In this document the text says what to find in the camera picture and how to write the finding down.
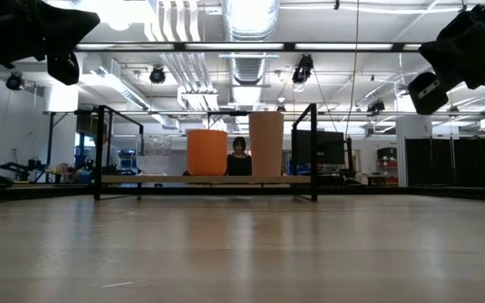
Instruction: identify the black rig base frame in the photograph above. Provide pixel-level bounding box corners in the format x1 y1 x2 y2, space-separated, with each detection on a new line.
0 184 485 204

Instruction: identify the round silver air duct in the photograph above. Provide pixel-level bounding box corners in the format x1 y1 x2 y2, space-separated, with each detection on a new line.
221 0 280 88

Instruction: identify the background workstation frame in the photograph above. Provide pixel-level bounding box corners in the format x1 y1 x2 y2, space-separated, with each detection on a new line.
42 109 485 186

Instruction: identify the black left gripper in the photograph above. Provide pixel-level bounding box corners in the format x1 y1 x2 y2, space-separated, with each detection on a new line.
2 0 101 86

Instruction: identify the white rectangular air duct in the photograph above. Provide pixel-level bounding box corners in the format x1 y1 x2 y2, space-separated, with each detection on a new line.
80 56 180 130

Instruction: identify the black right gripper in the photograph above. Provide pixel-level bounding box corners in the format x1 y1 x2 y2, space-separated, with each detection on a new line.
408 3 485 115

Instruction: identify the thin hanging cable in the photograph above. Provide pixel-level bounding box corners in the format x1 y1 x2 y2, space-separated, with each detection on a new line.
343 0 360 138

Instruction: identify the black overhead rig beam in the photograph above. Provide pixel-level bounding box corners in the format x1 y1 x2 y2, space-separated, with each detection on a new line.
73 40 427 53

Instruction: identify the black computer monitor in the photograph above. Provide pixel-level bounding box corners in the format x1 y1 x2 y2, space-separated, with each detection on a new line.
290 129 347 166

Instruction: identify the clear glass cup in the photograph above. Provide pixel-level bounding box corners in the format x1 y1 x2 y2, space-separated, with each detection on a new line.
135 133 172 176

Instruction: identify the red storage shelf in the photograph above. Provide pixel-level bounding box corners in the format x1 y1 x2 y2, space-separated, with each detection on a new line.
376 146 399 186

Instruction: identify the wooden shelf with black frame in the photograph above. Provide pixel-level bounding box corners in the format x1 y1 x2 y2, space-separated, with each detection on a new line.
93 102 319 202

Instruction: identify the black ceiling-hung camera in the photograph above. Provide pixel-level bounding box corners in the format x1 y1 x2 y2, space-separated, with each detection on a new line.
148 65 167 85
5 72 24 92
366 98 386 114
291 53 314 85

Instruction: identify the tall tan cup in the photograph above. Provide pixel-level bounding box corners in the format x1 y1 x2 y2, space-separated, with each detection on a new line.
248 110 285 178

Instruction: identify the black room partition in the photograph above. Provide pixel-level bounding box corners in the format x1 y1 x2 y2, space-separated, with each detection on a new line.
405 135 485 187

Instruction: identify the orange mug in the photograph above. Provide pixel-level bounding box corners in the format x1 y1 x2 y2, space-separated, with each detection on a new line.
186 129 229 177

